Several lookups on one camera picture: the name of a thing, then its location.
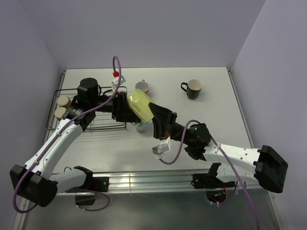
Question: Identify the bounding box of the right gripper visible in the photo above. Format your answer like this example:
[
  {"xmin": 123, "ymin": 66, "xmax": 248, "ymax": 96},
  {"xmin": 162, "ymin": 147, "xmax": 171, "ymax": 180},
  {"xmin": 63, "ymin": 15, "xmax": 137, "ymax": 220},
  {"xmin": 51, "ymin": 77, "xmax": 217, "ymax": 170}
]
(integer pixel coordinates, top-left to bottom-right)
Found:
[{"xmin": 147, "ymin": 102, "xmax": 192, "ymax": 145}]

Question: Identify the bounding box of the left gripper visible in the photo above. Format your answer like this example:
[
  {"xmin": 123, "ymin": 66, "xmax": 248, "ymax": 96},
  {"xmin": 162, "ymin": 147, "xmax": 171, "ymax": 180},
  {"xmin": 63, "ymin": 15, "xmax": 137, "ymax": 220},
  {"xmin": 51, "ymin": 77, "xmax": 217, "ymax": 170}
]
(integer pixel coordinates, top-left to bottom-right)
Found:
[{"xmin": 90, "ymin": 92, "xmax": 141, "ymax": 123}]

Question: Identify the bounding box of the pale yellow mug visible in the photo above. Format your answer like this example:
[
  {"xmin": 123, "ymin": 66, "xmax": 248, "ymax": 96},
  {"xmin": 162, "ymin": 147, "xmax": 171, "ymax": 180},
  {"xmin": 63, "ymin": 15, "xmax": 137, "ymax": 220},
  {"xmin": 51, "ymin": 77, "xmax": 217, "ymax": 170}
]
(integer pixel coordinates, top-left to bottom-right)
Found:
[{"xmin": 127, "ymin": 89, "xmax": 155, "ymax": 127}]

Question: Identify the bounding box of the pink patterned mug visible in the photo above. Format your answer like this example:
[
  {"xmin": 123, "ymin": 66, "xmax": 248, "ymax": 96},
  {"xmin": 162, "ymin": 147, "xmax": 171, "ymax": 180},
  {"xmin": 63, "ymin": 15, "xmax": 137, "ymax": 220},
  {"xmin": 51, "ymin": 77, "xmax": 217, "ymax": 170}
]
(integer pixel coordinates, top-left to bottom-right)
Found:
[{"xmin": 135, "ymin": 80, "xmax": 150, "ymax": 95}]

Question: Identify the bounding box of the black mug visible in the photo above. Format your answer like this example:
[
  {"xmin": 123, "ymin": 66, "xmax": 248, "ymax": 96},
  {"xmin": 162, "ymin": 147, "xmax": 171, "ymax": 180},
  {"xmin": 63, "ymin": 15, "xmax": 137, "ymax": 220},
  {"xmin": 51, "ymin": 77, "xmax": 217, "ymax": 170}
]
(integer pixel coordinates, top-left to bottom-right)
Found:
[{"xmin": 180, "ymin": 80, "xmax": 202, "ymax": 100}]

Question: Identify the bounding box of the cream and brown tumbler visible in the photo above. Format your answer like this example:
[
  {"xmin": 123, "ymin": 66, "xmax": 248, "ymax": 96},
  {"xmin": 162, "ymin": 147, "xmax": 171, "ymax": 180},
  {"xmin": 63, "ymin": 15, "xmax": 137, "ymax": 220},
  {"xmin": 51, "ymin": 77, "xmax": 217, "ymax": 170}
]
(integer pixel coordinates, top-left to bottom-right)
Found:
[{"xmin": 56, "ymin": 95, "xmax": 71, "ymax": 108}]

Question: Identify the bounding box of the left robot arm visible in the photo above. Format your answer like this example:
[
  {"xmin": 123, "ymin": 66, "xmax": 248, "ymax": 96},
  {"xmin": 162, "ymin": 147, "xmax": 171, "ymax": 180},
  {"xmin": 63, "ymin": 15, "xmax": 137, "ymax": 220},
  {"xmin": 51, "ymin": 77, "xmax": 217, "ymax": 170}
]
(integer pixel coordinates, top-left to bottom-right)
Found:
[{"xmin": 10, "ymin": 76, "xmax": 139, "ymax": 213}]

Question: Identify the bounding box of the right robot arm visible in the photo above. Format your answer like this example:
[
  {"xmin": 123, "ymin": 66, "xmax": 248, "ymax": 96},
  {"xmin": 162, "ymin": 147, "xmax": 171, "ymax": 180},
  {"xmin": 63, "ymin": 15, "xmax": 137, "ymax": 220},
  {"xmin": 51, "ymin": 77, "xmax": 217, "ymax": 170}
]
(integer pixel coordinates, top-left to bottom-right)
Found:
[{"xmin": 149, "ymin": 103, "xmax": 288, "ymax": 193}]

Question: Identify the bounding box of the light blue mug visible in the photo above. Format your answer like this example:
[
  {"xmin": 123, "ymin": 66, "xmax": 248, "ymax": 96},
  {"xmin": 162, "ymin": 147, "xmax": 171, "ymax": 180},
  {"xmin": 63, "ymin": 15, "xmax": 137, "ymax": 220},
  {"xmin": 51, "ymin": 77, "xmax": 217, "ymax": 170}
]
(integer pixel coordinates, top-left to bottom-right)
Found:
[{"xmin": 135, "ymin": 122, "xmax": 149, "ymax": 133}]

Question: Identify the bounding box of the wire dish rack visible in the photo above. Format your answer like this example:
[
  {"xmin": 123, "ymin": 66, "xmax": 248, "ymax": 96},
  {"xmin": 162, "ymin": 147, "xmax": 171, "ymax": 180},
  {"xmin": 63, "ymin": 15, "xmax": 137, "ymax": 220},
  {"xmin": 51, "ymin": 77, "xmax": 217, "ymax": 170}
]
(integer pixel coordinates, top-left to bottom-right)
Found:
[{"xmin": 46, "ymin": 88, "xmax": 127, "ymax": 132}]

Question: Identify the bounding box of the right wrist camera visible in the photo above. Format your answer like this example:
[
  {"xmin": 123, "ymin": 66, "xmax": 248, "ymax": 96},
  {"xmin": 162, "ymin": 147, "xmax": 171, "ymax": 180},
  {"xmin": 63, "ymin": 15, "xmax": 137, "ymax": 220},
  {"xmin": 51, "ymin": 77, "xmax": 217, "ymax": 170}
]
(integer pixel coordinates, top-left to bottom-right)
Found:
[{"xmin": 152, "ymin": 142, "xmax": 170, "ymax": 160}]

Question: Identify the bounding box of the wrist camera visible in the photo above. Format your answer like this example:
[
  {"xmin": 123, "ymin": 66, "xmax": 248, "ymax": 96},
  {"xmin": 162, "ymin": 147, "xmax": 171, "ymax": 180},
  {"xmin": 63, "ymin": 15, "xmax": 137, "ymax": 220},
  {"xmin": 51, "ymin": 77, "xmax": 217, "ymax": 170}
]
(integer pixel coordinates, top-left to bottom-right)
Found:
[
  {"xmin": 152, "ymin": 142, "xmax": 170, "ymax": 160},
  {"xmin": 111, "ymin": 71, "xmax": 126, "ymax": 90}
]

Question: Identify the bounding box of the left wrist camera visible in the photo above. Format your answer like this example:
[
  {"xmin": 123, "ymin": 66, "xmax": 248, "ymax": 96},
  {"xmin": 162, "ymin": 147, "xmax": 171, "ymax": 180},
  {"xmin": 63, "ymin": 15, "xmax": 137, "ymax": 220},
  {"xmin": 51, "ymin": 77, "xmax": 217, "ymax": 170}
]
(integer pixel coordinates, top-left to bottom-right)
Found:
[{"xmin": 111, "ymin": 71, "xmax": 126, "ymax": 90}]

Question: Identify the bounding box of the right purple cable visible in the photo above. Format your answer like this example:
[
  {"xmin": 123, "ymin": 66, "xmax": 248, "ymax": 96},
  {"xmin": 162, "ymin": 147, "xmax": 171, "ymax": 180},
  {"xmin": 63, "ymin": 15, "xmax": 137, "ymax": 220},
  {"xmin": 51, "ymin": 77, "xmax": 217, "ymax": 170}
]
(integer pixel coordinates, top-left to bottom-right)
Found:
[{"xmin": 160, "ymin": 120, "xmax": 261, "ymax": 230}]

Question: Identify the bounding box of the purple cable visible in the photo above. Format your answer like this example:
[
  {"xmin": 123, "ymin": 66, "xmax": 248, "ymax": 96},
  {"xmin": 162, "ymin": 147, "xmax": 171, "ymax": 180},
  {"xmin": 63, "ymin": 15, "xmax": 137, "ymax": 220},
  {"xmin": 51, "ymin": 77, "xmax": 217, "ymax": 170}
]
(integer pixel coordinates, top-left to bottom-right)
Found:
[
  {"xmin": 160, "ymin": 120, "xmax": 261, "ymax": 230},
  {"xmin": 12, "ymin": 56, "xmax": 121, "ymax": 213}
]

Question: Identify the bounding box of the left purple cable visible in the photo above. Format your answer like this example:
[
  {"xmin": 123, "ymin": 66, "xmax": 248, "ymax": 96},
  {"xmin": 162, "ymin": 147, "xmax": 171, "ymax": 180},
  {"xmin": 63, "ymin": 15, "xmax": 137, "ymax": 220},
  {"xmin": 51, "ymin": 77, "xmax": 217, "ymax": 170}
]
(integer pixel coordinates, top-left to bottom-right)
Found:
[{"xmin": 12, "ymin": 56, "xmax": 121, "ymax": 213}]

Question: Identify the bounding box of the aluminium mounting rail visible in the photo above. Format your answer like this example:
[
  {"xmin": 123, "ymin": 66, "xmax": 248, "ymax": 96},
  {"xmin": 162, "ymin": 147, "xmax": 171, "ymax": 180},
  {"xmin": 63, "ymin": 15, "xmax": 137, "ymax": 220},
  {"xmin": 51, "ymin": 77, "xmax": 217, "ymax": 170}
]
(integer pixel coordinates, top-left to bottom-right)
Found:
[{"xmin": 93, "ymin": 169, "xmax": 208, "ymax": 194}]

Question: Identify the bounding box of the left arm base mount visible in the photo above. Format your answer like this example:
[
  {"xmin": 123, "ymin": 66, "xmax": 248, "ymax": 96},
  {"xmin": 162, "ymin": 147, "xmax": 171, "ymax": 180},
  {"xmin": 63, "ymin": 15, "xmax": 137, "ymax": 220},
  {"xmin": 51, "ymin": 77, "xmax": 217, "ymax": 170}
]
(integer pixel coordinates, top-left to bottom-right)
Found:
[{"xmin": 66, "ymin": 176, "xmax": 109, "ymax": 209}]

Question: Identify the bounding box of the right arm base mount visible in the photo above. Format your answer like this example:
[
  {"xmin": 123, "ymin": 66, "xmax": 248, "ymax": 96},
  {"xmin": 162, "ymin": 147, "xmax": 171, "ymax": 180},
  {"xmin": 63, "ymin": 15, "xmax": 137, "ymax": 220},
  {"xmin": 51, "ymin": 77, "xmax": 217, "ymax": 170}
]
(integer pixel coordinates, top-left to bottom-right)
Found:
[{"xmin": 191, "ymin": 163, "xmax": 236, "ymax": 189}]

